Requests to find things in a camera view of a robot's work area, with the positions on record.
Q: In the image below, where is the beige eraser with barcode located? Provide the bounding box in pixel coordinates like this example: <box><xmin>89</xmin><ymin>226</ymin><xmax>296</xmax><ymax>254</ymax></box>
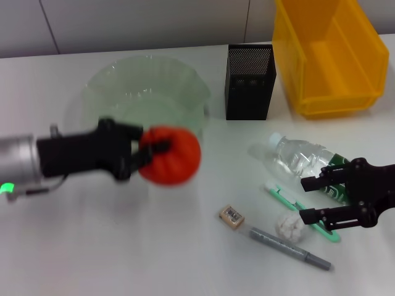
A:
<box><xmin>217</xmin><ymin>203</ymin><xmax>246</xmax><ymax>231</ymax></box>

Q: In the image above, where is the clear water bottle green label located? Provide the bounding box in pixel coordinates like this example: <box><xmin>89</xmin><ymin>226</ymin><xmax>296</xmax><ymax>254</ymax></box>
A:
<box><xmin>267</xmin><ymin>131</ymin><xmax>356</xmax><ymax>206</ymax></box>

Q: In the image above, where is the yellow plastic bin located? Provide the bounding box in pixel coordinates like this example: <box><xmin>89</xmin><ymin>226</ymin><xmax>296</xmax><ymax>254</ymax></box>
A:
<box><xmin>271</xmin><ymin>0</ymin><xmax>390</xmax><ymax>120</ymax></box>

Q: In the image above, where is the green glass fruit plate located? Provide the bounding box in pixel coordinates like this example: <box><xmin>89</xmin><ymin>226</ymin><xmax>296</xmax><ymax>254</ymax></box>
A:
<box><xmin>79</xmin><ymin>55</ymin><xmax>212</xmax><ymax>146</ymax></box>

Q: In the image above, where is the grey marker pen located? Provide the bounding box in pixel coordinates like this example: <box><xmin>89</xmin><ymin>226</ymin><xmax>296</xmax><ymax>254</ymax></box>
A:
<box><xmin>249</xmin><ymin>227</ymin><xmax>333</xmax><ymax>271</ymax></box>

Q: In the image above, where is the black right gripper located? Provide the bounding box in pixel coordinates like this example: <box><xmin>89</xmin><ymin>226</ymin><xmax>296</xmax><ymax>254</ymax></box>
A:
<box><xmin>299</xmin><ymin>157</ymin><xmax>395</xmax><ymax>232</ymax></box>

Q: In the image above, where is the orange fruit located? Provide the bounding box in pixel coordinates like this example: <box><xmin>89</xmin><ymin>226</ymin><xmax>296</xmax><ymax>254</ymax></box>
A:
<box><xmin>137</xmin><ymin>125</ymin><xmax>202</xmax><ymax>186</ymax></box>

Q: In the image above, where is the black mesh pen holder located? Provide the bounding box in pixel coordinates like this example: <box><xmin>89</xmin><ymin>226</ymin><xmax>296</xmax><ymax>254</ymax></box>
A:
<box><xmin>225</xmin><ymin>44</ymin><xmax>277</xmax><ymax>121</ymax></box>

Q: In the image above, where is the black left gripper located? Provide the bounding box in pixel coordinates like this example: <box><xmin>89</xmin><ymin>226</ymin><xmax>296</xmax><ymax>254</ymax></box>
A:
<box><xmin>36</xmin><ymin>117</ymin><xmax>172</xmax><ymax>183</ymax></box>

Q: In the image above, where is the white paper ball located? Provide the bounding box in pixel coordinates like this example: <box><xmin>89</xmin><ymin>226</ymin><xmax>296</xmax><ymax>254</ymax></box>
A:
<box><xmin>274</xmin><ymin>212</ymin><xmax>305</xmax><ymax>244</ymax></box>

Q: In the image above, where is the green utility knife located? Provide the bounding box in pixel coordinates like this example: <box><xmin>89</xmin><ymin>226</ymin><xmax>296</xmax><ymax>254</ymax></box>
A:
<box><xmin>264</xmin><ymin>183</ymin><xmax>342</xmax><ymax>244</ymax></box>

